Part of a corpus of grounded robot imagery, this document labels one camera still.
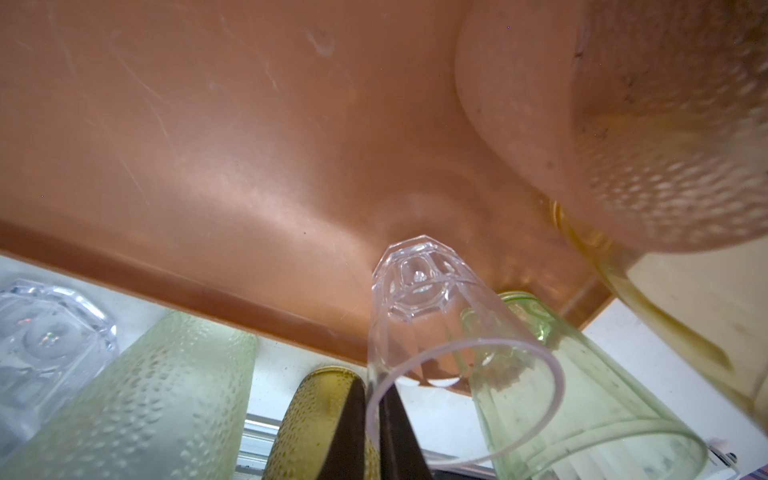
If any yellow faceted glass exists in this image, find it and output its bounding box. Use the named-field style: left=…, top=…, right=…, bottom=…
left=550, top=202, right=767, bottom=429

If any small clear glass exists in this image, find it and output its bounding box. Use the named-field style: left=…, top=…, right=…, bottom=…
left=366, top=235, right=565, bottom=469

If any olive glass front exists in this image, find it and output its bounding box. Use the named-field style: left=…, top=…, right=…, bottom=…
left=263, top=366, right=381, bottom=479

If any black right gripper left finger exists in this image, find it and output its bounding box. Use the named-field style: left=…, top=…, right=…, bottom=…
left=317, top=378, right=366, bottom=480

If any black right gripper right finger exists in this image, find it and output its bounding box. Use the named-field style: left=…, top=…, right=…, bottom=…
left=379, top=386, right=433, bottom=480

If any pale green glass front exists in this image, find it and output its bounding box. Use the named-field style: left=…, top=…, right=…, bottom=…
left=1, top=312, right=258, bottom=479

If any bright green faceted glass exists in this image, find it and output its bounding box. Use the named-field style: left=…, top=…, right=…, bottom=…
left=459, top=291, right=707, bottom=479

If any orange brown plastic tray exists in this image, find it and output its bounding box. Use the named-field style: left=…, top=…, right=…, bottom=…
left=1, top=1, right=610, bottom=365

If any pink textured glass front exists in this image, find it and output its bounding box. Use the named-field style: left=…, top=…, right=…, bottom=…
left=455, top=1, right=767, bottom=252

